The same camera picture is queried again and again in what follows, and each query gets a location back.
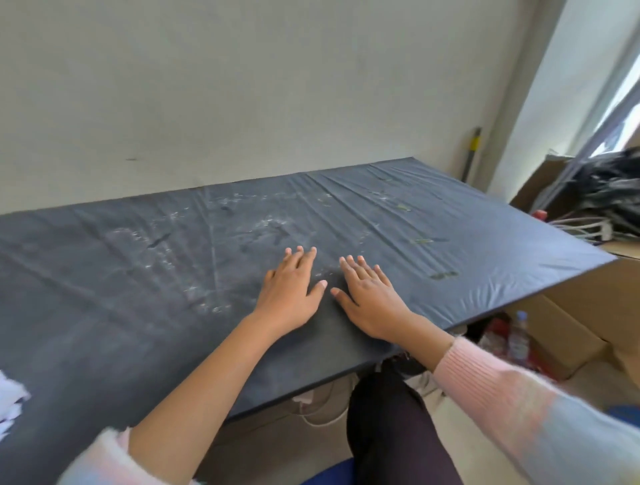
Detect red and white package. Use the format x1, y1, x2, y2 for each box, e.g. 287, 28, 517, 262
477, 317, 556, 382

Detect white cable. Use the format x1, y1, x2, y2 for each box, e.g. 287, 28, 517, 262
292, 382, 351, 428

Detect person's black trousers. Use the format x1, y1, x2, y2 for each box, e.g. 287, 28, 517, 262
346, 359, 464, 485

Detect grey pole yellow band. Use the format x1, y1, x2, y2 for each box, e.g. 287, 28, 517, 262
459, 127, 483, 184

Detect coil of white cables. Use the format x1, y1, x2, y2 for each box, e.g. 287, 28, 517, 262
549, 215, 616, 246

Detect gathered paper scraps pile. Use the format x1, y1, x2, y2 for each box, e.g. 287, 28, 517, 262
0, 369, 32, 442

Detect person's left hand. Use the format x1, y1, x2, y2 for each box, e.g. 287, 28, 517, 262
252, 245, 329, 341

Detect person's left forearm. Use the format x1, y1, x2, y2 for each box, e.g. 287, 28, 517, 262
57, 310, 283, 485

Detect bright window pale frame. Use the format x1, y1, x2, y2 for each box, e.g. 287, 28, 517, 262
569, 25, 640, 157

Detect grey metal rail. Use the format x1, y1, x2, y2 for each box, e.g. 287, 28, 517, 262
529, 92, 640, 215

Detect crumpled black plastic bag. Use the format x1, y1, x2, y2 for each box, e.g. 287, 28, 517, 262
573, 147, 640, 237

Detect person's right hand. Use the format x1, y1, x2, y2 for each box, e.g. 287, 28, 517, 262
329, 254, 416, 344

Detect grey wall pipe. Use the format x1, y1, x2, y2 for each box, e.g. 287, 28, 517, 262
469, 0, 569, 193

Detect large printed cardboard box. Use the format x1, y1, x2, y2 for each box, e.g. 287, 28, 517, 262
542, 242, 640, 358

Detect dark grey covered table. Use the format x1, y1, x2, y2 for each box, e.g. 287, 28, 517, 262
0, 157, 619, 485

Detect clear plastic bottle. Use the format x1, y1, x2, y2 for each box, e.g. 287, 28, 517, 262
507, 310, 531, 364

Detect person's right forearm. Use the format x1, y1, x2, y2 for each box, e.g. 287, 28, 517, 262
383, 310, 640, 485

